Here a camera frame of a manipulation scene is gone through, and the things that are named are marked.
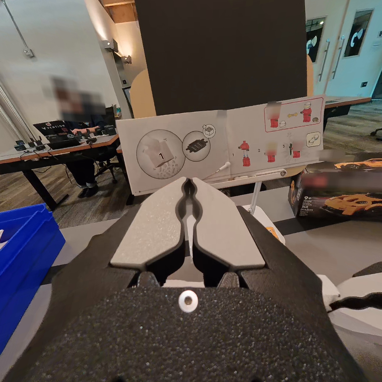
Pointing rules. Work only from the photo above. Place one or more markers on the orange sticker sheet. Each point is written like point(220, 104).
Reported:
point(273, 233)

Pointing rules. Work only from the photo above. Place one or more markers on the small black device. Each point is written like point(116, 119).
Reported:
point(20, 145)
point(37, 143)

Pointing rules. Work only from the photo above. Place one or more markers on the toy car instruction booklet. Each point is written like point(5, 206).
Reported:
point(179, 149)

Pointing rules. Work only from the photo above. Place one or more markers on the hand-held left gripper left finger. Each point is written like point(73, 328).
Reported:
point(149, 235)

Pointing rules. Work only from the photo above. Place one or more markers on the black office chair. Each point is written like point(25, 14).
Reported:
point(107, 168)

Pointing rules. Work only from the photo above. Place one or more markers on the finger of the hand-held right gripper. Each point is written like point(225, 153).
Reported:
point(364, 288)
point(358, 320)

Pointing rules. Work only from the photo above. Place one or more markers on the black banner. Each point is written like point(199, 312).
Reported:
point(56, 134)

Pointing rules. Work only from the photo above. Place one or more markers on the long blue storage bin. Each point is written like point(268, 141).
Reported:
point(29, 283)
point(32, 217)

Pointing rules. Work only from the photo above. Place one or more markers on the black phone icon sign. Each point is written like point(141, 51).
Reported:
point(358, 32)
point(315, 38)

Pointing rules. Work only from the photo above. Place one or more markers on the toy car set box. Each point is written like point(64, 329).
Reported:
point(343, 203)

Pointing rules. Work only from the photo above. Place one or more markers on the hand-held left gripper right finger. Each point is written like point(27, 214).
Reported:
point(226, 235)

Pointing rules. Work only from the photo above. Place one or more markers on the wall spotlight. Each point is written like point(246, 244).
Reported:
point(127, 59)
point(109, 44)

